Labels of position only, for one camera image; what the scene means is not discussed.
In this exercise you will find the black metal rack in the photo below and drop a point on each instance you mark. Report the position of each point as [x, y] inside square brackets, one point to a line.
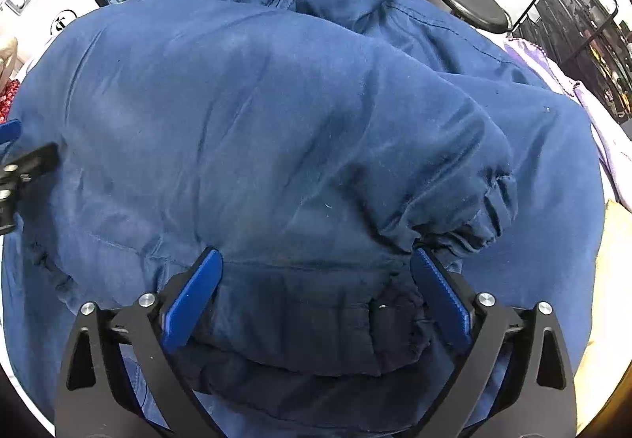
[577, 23]

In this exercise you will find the black round stool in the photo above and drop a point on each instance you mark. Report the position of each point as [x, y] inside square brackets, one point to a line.
[476, 6]

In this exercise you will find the purple printed blanket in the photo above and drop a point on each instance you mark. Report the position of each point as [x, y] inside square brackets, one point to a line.
[612, 146]

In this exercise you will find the red patterned cloth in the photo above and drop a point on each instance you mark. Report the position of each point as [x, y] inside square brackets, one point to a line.
[8, 100]

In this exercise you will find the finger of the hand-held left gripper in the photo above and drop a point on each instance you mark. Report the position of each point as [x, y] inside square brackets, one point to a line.
[29, 164]
[10, 132]

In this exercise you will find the yellow blanket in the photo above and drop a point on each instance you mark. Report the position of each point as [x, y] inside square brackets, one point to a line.
[614, 280]

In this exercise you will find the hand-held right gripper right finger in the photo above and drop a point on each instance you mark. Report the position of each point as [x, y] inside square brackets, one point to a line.
[444, 295]

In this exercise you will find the beige cloth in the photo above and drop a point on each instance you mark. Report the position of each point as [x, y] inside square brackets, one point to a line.
[7, 55]

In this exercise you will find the dark blue padded jacket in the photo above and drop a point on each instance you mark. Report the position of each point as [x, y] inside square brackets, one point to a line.
[296, 122]

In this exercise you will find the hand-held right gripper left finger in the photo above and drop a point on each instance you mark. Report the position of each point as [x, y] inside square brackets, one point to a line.
[192, 300]

